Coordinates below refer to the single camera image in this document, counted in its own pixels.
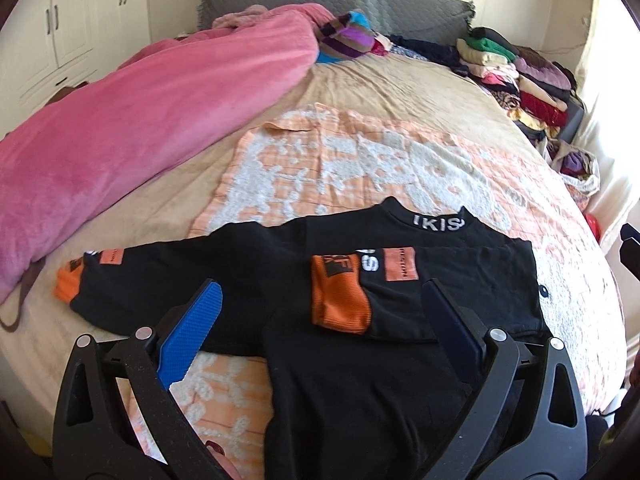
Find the pink fleece blanket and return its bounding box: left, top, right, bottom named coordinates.
left=0, top=2, right=331, bottom=306

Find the white bag of clothes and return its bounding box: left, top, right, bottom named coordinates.
left=545, top=139, right=601, bottom=197

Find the white wardrobe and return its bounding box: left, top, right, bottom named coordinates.
left=0, top=0, right=152, bottom=137

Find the pile of folded clothes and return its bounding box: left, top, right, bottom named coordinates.
left=456, top=26, right=576, bottom=142

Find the brown strap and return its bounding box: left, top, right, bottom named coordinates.
left=0, top=260, right=47, bottom=334

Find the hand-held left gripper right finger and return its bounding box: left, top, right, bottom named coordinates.
left=421, top=279, right=589, bottom=480

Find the orange and white patterned blanket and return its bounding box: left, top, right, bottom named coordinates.
left=117, top=102, right=628, bottom=480

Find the dark floral cloth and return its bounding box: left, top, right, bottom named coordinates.
left=387, top=34, right=471, bottom=77

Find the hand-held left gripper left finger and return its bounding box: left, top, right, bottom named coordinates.
left=52, top=279, right=232, bottom=480

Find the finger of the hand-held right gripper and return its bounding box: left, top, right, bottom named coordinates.
left=619, top=222, right=640, bottom=282

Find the colourful striped garment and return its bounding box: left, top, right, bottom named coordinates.
left=316, top=9, right=377, bottom=65

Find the black shirt with orange cuffs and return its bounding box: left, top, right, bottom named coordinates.
left=54, top=197, right=551, bottom=480

